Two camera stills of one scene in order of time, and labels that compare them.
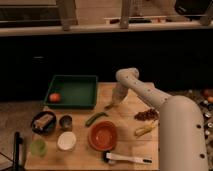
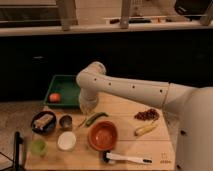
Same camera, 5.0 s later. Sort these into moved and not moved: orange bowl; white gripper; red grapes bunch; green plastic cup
Moved: white gripper
Not moved: orange bowl; red grapes bunch; green plastic cup
